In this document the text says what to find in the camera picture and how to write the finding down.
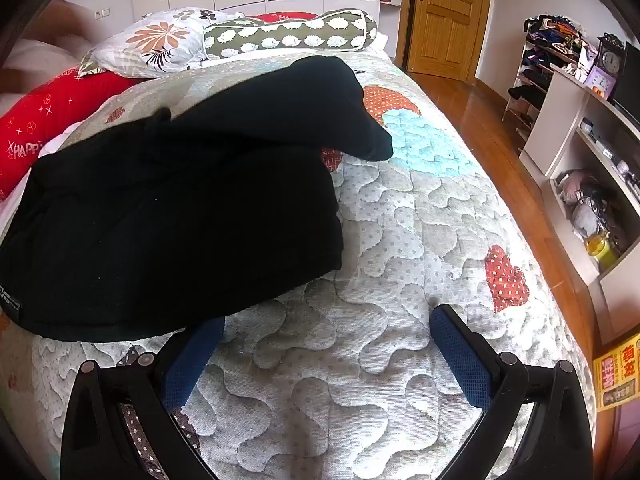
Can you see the quilted heart pattern bedspread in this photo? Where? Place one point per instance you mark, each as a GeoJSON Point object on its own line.
{"type": "Point", "coordinates": [375, 260]}

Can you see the cluttered shoe rack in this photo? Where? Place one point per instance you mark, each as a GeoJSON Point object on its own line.
{"type": "Point", "coordinates": [537, 60]}

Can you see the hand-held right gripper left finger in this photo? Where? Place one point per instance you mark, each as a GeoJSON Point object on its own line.
{"type": "Point", "coordinates": [192, 360]}

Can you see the floral print pillow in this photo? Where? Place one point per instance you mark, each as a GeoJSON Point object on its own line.
{"type": "Point", "coordinates": [150, 40]}

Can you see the wall socket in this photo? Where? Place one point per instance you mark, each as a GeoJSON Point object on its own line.
{"type": "Point", "coordinates": [102, 11]}

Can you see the wooden door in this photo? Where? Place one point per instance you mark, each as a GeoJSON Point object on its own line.
{"type": "Point", "coordinates": [450, 20]}

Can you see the green bolster with white print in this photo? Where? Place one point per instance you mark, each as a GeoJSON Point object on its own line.
{"type": "Point", "coordinates": [300, 32]}

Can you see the yellow printed box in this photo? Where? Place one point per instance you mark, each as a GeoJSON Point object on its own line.
{"type": "Point", "coordinates": [620, 375]}

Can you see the dark framed table clock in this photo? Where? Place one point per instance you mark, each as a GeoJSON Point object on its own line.
{"type": "Point", "coordinates": [611, 60]}

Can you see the white pillow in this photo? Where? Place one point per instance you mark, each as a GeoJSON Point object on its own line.
{"type": "Point", "coordinates": [380, 42]}

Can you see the black pants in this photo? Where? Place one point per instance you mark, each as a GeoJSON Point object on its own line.
{"type": "Point", "coordinates": [175, 200]}

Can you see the black television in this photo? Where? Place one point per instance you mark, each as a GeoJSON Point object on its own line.
{"type": "Point", "coordinates": [629, 85]}

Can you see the small purple clock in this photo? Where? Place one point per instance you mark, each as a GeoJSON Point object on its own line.
{"type": "Point", "coordinates": [599, 82]}

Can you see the red printed pillow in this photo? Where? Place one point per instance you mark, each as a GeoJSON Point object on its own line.
{"type": "Point", "coordinates": [45, 110]}
{"type": "Point", "coordinates": [280, 16]}

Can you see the white plastic bag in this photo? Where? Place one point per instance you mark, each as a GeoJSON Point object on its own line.
{"type": "Point", "coordinates": [587, 217]}

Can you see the white open shelf cabinet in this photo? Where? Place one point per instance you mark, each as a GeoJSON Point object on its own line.
{"type": "Point", "coordinates": [555, 120]}

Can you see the yellow bottle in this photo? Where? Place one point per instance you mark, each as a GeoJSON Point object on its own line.
{"type": "Point", "coordinates": [602, 252]}

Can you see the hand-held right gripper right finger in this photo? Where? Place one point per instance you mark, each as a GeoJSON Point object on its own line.
{"type": "Point", "coordinates": [462, 360]}

